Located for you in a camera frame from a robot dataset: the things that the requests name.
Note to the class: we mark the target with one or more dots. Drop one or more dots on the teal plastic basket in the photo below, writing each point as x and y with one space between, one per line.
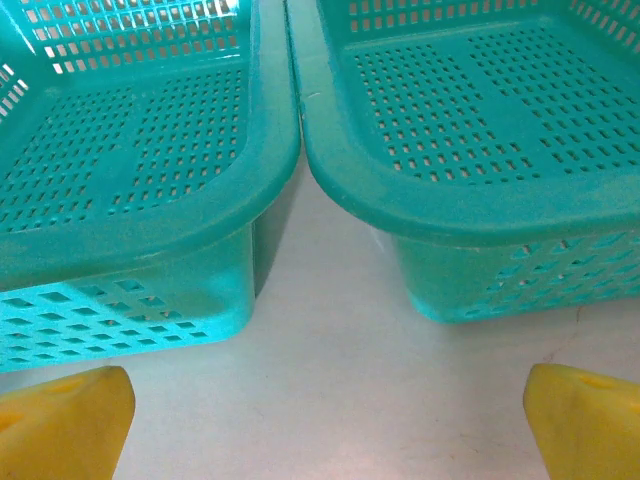
450 200
150 225

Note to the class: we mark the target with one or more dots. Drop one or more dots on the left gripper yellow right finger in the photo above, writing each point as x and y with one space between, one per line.
590 430

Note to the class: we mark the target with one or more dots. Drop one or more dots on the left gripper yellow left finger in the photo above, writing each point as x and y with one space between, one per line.
60 430

